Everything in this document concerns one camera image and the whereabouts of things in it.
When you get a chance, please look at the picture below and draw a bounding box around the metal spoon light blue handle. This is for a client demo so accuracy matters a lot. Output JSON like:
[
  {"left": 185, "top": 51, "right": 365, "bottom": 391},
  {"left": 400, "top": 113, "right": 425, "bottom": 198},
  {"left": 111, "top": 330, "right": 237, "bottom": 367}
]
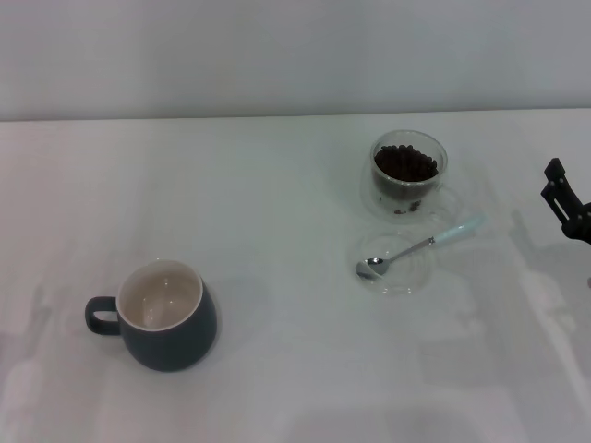
[{"left": 355, "top": 214, "right": 488, "bottom": 281}]

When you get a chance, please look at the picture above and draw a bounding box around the clear glass saucer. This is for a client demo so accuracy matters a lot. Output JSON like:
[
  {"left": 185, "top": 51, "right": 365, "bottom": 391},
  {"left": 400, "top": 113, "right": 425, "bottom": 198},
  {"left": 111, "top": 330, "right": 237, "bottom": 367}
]
[{"left": 353, "top": 232, "right": 433, "bottom": 297}]

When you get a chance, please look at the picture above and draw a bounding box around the dark grey mug white inside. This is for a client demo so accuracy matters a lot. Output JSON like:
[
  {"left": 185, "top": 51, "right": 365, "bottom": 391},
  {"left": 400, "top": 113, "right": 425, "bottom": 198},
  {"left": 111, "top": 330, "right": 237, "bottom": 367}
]
[{"left": 84, "top": 258, "right": 218, "bottom": 373}]

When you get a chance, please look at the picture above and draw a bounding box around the coffee beans pile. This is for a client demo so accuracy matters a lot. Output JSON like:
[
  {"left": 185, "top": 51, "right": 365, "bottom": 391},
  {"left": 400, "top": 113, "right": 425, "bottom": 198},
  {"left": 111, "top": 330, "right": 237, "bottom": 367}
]
[{"left": 373, "top": 143, "right": 439, "bottom": 186}]

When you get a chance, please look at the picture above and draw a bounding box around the clear double-wall glass cup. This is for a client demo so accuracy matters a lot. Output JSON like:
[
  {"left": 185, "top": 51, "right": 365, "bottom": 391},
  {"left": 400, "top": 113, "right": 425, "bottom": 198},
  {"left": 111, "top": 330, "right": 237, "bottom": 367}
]
[{"left": 359, "top": 129, "right": 463, "bottom": 226}]

